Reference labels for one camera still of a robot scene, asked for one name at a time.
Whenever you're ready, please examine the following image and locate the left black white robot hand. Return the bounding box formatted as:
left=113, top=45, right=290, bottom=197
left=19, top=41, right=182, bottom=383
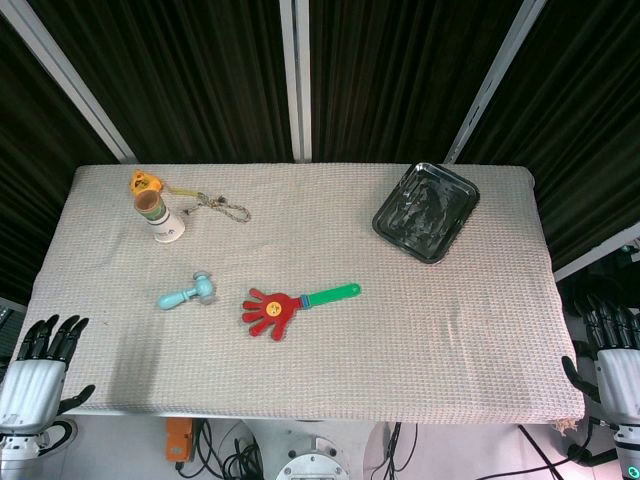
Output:
left=0, top=313, right=97, bottom=437

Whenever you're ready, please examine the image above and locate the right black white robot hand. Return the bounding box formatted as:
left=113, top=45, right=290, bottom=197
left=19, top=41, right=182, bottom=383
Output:
left=560, top=293, right=640, bottom=432

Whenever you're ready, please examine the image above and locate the red hand clapper green handle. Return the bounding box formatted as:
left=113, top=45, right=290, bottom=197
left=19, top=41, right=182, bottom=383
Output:
left=241, top=282, right=362, bottom=343

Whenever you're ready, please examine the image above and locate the orange box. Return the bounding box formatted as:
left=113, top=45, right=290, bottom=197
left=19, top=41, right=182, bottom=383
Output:
left=165, top=417, right=194, bottom=464

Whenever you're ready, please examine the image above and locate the light blue toy hammer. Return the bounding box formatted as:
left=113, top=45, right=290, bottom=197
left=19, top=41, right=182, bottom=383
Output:
left=158, top=270, right=219, bottom=310

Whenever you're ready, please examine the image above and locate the white paper cup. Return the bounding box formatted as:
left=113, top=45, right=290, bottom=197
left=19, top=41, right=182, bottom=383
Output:
left=147, top=207, right=186, bottom=245

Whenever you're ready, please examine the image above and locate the black curtain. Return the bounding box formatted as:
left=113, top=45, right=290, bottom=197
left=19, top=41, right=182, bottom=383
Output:
left=0, top=14, right=119, bottom=306
left=27, top=0, right=295, bottom=164
left=457, top=0, right=640, bottom=271
left=308, top=0, right=526, bottom=164

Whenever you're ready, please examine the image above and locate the brown green paper cup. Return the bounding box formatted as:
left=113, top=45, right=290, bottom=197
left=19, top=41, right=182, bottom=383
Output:
left=132, top=191, right=166, bottom=221

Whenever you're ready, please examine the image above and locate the black plastic tray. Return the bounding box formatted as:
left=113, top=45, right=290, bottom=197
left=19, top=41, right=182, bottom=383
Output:
left=371, top=161, right=481, bottom=265

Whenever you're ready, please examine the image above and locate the beige waffle tablecloth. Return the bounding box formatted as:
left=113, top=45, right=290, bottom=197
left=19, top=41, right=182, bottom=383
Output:
left=13, top=163, right=587, bottom=426

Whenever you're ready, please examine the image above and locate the round grey metal base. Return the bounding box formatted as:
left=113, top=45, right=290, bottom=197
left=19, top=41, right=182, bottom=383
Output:
left=275, top=434, right=350, bottom=480

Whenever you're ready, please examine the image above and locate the silver aluminium rail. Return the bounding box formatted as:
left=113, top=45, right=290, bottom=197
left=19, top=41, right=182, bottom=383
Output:
left=553, top=234, right=640, bottom=282

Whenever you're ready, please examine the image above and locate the black cable bundle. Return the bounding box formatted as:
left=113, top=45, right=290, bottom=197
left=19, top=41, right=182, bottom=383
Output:
left=174, top=419, right=266, bottom=480

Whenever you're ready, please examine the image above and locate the yellow orange toy with strap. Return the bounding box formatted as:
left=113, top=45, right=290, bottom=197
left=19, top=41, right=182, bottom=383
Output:
left=129, top=169, right=201, bottom=198

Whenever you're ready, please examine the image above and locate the braided beige rope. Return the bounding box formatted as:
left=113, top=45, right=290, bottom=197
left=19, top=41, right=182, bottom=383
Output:
left=184, top=192, right=252, bottom=224

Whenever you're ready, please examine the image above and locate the silver aluminium post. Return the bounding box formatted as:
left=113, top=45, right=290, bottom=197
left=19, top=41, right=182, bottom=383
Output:
left=443, top=0, right=549, bottom=165
left=278, top=0, right=313, bottom=162
left=0, top=0, right=137, bottom=164

